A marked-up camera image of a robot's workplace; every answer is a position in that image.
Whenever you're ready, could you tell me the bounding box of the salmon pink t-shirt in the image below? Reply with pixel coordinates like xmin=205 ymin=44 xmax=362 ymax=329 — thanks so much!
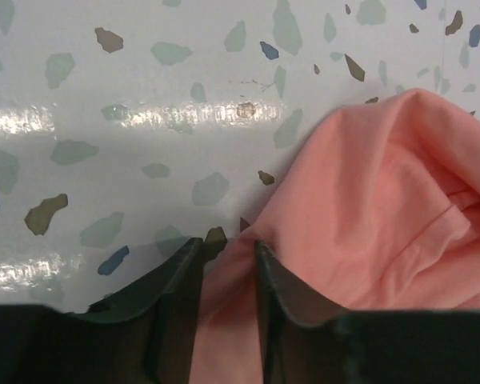
xmin=190 ymin=90 xmax=480 ymax=383

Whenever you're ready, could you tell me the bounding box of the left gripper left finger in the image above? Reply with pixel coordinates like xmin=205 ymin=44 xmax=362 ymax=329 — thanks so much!
xmin=0 ymin=238 xmax=202 ymax=383

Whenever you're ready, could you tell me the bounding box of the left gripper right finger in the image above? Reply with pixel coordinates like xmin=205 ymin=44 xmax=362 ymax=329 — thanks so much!
xmin=254 ymin=242 xmax=480 ymax=383

